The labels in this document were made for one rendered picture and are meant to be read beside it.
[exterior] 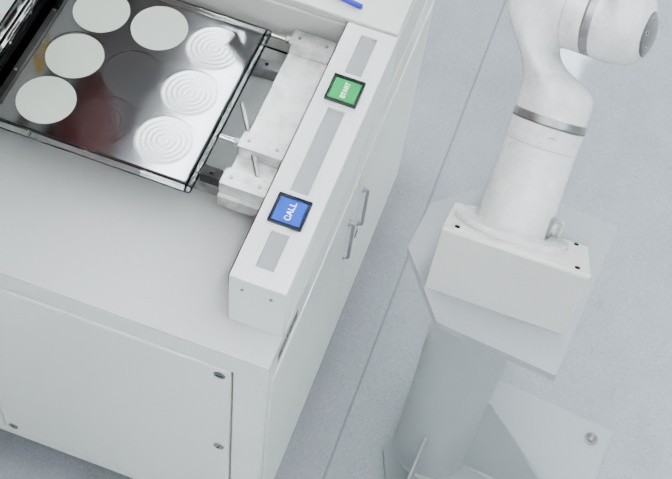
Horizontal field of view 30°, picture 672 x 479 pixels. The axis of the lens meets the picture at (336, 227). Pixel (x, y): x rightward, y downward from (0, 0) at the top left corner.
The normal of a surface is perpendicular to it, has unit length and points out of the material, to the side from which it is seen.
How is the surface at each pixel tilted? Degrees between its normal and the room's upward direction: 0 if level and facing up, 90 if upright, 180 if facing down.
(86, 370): 90
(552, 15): 63
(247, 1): 90
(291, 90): 0
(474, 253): 90
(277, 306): 90
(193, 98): 0
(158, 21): 1
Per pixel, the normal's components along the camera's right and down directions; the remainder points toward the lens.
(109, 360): -0.33, 0.78
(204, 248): 0.08, -0.53
